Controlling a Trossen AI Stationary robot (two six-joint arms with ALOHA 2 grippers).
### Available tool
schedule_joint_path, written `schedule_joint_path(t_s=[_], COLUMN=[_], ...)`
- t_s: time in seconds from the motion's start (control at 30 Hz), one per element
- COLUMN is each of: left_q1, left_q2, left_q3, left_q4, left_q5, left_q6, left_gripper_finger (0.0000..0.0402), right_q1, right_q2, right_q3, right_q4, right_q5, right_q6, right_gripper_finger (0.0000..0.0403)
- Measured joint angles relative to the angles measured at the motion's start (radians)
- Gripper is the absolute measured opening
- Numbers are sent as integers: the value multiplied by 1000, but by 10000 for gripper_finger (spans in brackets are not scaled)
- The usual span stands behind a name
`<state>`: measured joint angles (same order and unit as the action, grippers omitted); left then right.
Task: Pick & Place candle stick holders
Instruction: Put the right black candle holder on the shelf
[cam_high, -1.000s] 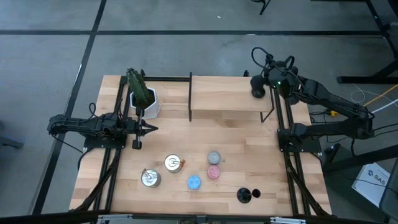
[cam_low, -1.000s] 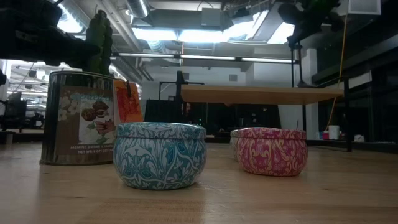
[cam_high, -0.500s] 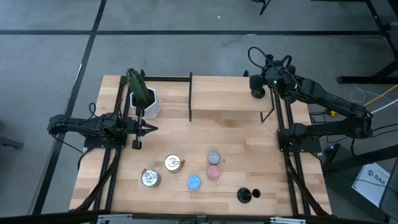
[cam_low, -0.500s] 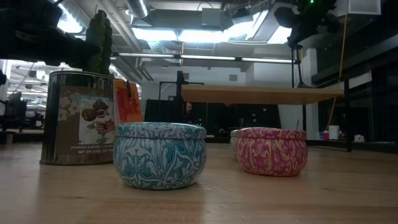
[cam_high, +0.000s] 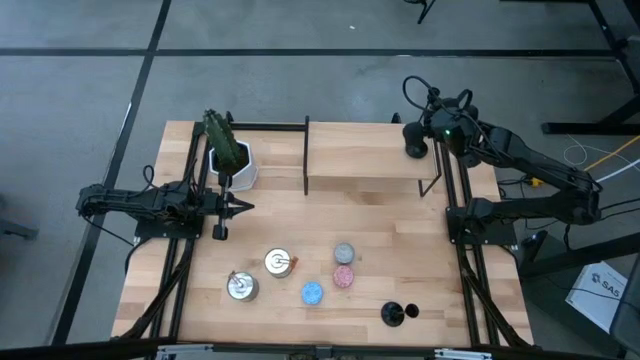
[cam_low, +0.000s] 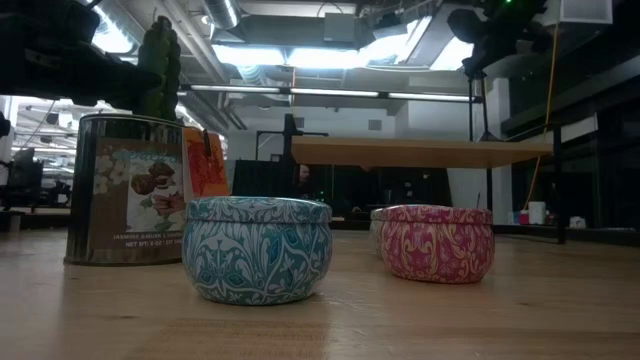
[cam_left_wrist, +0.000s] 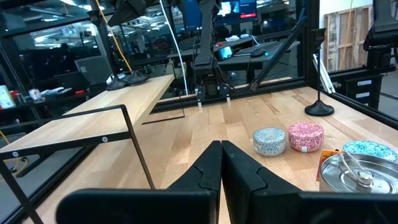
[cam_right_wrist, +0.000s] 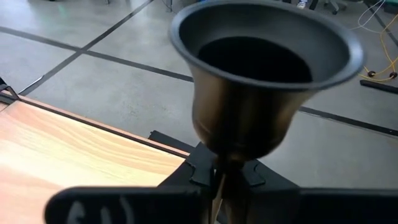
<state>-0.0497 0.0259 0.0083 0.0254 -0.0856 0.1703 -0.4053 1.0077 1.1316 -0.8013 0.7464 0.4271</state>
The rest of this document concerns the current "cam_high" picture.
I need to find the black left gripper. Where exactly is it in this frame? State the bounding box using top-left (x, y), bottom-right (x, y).
top-left (204, 172), bottom-right (255, 241)

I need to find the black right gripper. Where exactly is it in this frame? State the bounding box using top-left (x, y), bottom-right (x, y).
top-left (422, 97), bottom-right (484, 169)

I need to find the silver candle tin with tag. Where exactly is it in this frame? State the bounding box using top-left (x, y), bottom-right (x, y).
top-left (226, 269), bottom-right (260, 303)
top-left (263, 247), bottom-right (300, 279)

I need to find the blue patterned round tin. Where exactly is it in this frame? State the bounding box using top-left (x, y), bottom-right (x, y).
top-left (301, 281), bottom-right (325, 306)

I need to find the grey patterned round tin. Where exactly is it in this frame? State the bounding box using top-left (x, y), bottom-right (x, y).
top-left (333, 242), bottom-right (356, 265)

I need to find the pink patterned round tin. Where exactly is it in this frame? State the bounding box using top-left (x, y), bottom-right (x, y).
top-left (332, 264), bottom-right (355, 290)

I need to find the white angular plant pot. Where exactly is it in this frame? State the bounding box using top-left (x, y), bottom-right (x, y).
top-left (208, 139), bottom-right (260, 193)

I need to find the green cactus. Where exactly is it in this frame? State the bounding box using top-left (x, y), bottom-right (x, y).
top-left (202, 108), bottom-right (247, 175)

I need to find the wooden shelf with black legs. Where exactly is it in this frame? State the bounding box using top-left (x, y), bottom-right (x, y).
top-left (302, 115), bottom-right (444, 197)

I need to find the black chair leg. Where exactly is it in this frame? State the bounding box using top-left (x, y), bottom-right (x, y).
top-left (402, 0), bottom-right (436, 25)

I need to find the black stand leg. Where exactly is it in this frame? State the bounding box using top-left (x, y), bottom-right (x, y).
top-left (542, 0), bottom-right (640, 136)

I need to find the black stand base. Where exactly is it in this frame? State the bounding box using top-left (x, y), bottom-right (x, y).
top-left (517, 229), bottom-right (640, 281)

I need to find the white printed paper sheet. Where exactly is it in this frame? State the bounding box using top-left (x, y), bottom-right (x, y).
top-left (564, 260), bottom-right (629, 334)

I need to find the black aluminium table frame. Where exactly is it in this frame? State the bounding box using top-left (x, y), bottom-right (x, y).
top-left (112, 112), bottom-right (534, 360)

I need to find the yellow cable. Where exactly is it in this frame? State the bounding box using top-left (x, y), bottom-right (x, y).
top-left (529, 134), bottom-right (640, 188)

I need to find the silver metal bracket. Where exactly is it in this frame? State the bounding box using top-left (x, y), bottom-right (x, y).
top-left (155, 343), bottom-right (214, 360)
top-left (433, 348), bottom-right (494, 360)

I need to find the white cable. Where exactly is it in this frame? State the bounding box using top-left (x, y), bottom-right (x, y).
top-left (563, 133), bottom-right (640, 184)

